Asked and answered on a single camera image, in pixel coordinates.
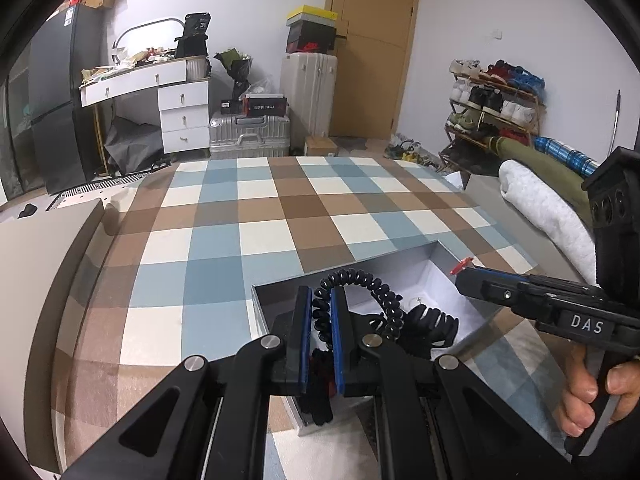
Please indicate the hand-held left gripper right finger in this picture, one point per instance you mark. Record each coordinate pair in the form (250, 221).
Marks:
(337, 340)

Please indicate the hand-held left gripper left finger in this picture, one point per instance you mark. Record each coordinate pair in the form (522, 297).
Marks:
(302, 340)

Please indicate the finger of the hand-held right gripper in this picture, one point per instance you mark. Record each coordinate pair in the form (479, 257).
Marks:
(485, 290)
(500, 271)

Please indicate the grey cardboard box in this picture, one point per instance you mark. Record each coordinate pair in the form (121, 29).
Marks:
(440, 280)

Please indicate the person's right hand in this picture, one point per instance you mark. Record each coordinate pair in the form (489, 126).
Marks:
(575, 395)

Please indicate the black claw hair clip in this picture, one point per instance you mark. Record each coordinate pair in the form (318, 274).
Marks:
(432, 322)

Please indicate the white rolled blanket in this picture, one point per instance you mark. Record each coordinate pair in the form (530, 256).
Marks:
(550, 215)

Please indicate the blue patterned roll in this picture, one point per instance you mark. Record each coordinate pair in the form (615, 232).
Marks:
(567, 155)

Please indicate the green rolled mat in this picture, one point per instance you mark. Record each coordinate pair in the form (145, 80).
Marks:
(545, 170)

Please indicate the metal pole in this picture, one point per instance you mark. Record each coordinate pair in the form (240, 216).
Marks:
(616, 120)

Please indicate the checkered blanket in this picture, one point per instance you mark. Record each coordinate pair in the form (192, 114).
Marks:
(225, 240)

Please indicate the shoes on floor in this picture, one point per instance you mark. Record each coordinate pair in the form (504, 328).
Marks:
(412, 150)

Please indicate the shoe rack with shoes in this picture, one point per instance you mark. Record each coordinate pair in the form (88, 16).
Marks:
(492, 105)

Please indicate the small cardboard box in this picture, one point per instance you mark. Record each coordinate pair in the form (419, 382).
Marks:
(321, 146)

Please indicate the silver suitcase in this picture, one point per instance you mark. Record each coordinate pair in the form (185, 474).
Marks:
(250, 135)

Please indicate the black and red box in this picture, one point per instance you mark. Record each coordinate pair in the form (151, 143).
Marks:
(265, 105)

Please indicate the white suitcase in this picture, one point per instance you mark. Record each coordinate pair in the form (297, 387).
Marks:
(307, 100)

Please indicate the wooden door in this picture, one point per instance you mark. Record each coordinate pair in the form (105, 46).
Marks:
(372, 50)

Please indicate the black plastic bag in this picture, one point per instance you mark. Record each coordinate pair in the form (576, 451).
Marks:
(132, 145)

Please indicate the white desk with drawers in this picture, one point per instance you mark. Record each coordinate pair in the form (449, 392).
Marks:
(182, 110)

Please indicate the black wrapped bouquet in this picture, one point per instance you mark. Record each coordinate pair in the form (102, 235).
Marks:
(235, 67)

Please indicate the white bin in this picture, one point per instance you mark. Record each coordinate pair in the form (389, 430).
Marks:
(198, 69)

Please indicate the black shoe box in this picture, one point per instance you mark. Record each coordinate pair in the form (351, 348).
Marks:
(310, 39)

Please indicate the yellow lid shoe box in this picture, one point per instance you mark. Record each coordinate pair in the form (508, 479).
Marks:
(311, 15)

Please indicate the black refrigerator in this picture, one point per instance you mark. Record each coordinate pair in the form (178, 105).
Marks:
(62, 105)

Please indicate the arched desk mirror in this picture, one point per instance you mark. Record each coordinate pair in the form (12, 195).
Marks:
(145, 26)

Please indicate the wall switch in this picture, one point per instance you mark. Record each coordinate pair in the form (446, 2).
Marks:
(494, 35)

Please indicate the beige bed frame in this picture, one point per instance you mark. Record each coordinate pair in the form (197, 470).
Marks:
(40, 300)

